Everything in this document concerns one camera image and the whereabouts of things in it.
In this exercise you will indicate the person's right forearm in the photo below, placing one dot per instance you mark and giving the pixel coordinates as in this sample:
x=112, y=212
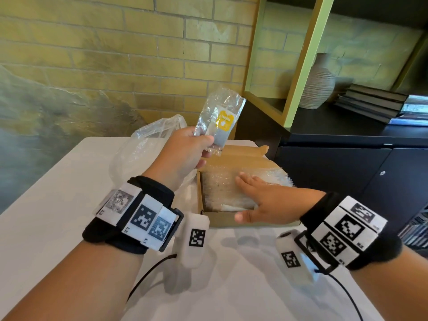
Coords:
x=394, y=290

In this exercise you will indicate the row of disc cases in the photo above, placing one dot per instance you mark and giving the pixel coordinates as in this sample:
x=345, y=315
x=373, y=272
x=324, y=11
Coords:
x=416, y=230

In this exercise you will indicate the stack of dark books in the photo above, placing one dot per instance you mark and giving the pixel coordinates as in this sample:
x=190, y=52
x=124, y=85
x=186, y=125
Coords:
x=371, y=101

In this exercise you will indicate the stack of clear plastic packets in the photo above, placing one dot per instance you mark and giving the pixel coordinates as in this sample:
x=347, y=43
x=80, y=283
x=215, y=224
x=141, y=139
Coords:
x=220, y=190

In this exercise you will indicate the clear plastic bag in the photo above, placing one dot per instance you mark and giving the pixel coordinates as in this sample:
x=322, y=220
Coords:
x=140, y=150

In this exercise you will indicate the person's right hand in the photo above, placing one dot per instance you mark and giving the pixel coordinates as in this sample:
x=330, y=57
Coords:
x=281, y=203

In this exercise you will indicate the white wrist camera with marker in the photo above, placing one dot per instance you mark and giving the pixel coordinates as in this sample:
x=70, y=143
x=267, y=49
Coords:
x=194, y=240
x=294, y=257

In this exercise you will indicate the person's left forearm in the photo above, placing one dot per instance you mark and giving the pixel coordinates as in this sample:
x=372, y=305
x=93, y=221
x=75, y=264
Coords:
x=77, y=284

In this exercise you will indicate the black wristband with marker tags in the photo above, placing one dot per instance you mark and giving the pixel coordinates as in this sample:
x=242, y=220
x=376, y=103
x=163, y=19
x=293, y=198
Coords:
x=351, y=230
x=140, y=213

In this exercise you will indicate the person's left hand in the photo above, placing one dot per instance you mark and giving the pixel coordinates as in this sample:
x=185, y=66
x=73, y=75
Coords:
x=177, y=153

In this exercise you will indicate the clear packet with yellow label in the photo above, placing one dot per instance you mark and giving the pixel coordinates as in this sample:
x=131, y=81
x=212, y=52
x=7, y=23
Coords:
x=220, y=116

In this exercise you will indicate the person's left thumb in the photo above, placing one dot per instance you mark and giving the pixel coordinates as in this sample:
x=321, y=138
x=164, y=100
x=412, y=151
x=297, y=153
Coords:
x=201, y=163

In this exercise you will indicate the ribbed beige vase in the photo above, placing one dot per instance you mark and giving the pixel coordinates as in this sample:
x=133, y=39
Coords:
x=317, y=86

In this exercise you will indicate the person's right thumb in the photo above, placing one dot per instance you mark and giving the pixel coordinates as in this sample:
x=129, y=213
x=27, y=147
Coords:
x=247, y=217

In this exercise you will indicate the stack of glossy magazines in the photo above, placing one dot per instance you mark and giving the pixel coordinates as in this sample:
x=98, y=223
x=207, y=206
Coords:
x=414, y=111

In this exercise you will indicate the green shelf frame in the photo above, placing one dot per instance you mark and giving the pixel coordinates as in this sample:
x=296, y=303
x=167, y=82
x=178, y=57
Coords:
x=304, y=73

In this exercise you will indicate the brown cardboard box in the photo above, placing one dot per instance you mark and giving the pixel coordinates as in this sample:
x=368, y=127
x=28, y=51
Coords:
x=240, y=157

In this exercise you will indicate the person's right middle finger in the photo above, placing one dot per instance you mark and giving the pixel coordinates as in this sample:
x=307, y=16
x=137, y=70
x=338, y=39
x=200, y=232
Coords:
x=250, y=177

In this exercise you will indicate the black cabinet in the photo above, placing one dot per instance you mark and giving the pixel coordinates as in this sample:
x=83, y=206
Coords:
x=334, y=157

